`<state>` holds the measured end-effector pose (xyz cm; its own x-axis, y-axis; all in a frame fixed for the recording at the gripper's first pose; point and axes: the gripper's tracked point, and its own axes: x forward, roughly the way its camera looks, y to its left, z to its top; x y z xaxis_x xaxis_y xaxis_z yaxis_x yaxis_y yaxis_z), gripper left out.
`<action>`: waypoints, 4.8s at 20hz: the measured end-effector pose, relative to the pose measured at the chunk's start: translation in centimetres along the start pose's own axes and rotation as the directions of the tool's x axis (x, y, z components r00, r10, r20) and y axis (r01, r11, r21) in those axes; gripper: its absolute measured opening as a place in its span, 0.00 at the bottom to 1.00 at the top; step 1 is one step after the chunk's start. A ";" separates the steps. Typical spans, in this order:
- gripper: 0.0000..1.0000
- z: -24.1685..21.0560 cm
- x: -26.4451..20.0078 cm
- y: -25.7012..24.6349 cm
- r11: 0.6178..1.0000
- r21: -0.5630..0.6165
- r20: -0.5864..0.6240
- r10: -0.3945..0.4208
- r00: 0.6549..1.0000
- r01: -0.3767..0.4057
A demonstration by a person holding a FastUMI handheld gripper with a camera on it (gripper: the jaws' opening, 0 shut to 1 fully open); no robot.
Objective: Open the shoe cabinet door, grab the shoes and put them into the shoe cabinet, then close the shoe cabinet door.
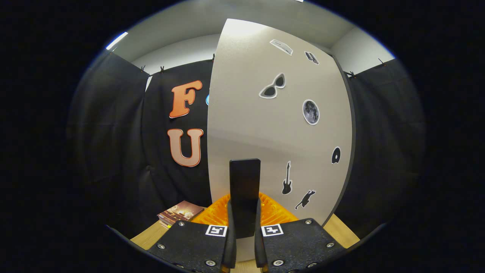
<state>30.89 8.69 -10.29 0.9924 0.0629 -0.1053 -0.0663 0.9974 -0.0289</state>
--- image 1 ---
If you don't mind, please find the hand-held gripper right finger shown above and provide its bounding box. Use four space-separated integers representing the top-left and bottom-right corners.
254 193 347 273

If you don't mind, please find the black door handle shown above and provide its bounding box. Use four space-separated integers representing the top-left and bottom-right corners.
229 158 261 238

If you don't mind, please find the ceiling light strip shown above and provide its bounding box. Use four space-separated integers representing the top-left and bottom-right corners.
105 31 128 50

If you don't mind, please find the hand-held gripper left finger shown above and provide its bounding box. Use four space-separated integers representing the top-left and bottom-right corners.
147 194 238 273

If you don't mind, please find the beige shoe cabinet door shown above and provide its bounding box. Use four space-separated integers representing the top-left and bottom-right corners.
207 18 354 262

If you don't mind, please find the dark grey shoe cabinet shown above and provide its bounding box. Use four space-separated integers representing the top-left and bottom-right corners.
322 53 357 228

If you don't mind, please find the brown cover book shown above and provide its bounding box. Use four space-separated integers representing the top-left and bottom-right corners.
157 201 205 229

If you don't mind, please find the black backdrop cloth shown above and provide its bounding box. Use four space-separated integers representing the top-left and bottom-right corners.
68 51 427 243

